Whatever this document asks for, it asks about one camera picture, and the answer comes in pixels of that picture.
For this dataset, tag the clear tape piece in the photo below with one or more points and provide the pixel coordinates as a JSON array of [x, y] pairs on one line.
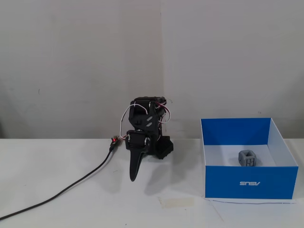
[[177, 202]]

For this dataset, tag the blue white cardboard box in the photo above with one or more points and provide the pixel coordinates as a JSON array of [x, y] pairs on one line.
[[249, 183]]

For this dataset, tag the small controller board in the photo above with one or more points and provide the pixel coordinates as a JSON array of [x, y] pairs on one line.
[[114, 140]]

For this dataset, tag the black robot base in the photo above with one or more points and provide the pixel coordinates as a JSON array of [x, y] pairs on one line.
[[166, 147]]

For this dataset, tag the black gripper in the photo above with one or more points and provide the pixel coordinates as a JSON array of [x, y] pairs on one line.
[[137, 140]]

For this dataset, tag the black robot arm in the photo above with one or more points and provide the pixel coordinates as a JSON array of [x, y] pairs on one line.
[[142, 118]]

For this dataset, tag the gray cube block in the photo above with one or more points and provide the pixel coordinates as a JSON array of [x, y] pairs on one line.
[[247, 158]]

